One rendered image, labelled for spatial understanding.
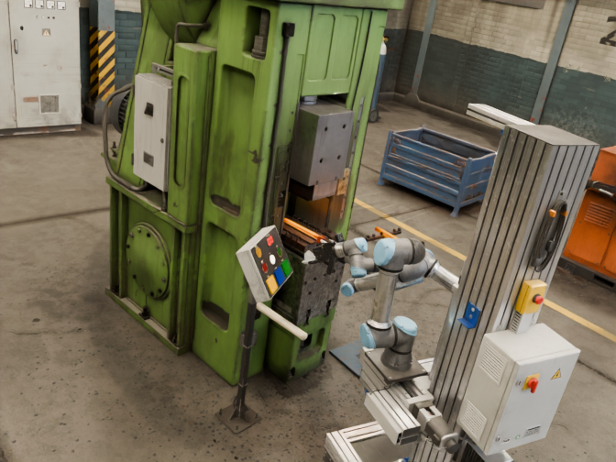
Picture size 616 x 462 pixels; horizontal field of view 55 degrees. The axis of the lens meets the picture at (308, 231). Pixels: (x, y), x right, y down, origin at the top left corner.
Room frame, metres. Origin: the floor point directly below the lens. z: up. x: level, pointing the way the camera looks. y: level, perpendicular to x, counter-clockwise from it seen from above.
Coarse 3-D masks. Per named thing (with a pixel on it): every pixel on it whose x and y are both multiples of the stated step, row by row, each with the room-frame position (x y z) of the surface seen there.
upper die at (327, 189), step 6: (294, 180) 3.18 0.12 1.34; (336, 180) 3.23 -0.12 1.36; (294, 186) 3.18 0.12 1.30; (300, 186) 3.15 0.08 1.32; (306, 186) 3.12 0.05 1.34; (312, 186) 3.09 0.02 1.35; (318, 186) 3.11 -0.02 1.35; (324, 186) 3.15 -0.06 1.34; (330, 186) 3.19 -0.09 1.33; (300, 192) 3.15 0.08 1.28; (306, 192) 3.11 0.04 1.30; (312, 192) 3.09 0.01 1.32; (318, 192) 3.12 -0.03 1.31; (324, 192) 3.16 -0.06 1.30; (330, 192) 3.20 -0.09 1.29; (312, 198) 3.08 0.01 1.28; (318, 198) 3.12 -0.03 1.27
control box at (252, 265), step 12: (264, 228) 2.83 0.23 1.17; (252, 240) 2.66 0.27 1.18; (264, 240) 2.67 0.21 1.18; (276, 240) 2.78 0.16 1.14; (240, 252) 2.52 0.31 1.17; (252, 252) 2.52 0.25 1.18; (264, 252) 2.62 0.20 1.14; (276, 252) 2.72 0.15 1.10; (240, 264) 2.52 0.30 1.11; (252, 264) 2.50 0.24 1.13; (276, 264) 2.67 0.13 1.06; (252, 276) 2.50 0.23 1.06; (264, 276) 2.52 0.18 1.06; (288, 276) 2.73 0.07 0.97; (252, 288) 2.50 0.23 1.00; (264, 288) 2.48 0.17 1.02; (264, 300) 2.48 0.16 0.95
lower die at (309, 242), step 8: (288, 216) 3.45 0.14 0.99; (288, 224) 3.32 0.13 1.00; (288, 232) 3.24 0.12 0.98; (296, 232) 3.24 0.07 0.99; (304, 232) 3.23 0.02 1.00; (288, 240) 3.17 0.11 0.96; (304, 240) 3.15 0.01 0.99; (312, 240) 3.16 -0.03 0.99; (304, 248) 3.08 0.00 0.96; (312, 248) 3.14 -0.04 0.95
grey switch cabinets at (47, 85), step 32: (0, 0) 6.83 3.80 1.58; (32, 0) 7.06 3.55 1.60; (64, 0) 7.32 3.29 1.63; (0, 32) 6.81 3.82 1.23; (32, 32) 7.05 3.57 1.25; (64, 32) 7.31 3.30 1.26; (0, 64) 6.79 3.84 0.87; (32, 64) 7.03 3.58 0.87; (64, 64) 7.30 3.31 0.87; (0, 96) 6.77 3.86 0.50; (32, 96) 7.02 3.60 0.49; (64, 96) 7.29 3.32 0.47; (0, 128) 6.75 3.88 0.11; (32, 128) 7.05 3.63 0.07; (64, 128) 7.32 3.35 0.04
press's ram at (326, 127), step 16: (304, 112) 3.11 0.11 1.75; (320, 112) 3.12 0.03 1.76; (336, 112) 3.18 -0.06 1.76; (352, 112) 3.26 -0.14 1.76; (304, 128) 3.10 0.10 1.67; (320, 128) 3.06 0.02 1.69; (336, 128) 3.17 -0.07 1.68; (304, 144) 3.09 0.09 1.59; (320, 144) 3.08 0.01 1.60; (336, 144) 3.19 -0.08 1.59; (304, 160) 3.08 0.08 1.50; (320, 160) 3.10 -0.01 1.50; (336, 160) 3.21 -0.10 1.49; (304, 176) 3.07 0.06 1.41; (320, 176) 3.11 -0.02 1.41; (336, 176) 3.23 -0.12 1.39
